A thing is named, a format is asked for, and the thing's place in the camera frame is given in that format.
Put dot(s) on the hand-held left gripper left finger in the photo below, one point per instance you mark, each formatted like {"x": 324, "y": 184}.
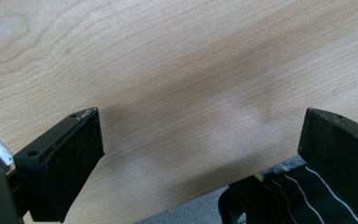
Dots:
{"x": 59, "y": 174}

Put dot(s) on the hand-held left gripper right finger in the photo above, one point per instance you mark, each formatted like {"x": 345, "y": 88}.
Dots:
{"x": 341, "y": 155}

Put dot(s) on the black bag with white stripes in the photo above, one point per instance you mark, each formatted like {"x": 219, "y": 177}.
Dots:
{"x": 279, "y": 202}

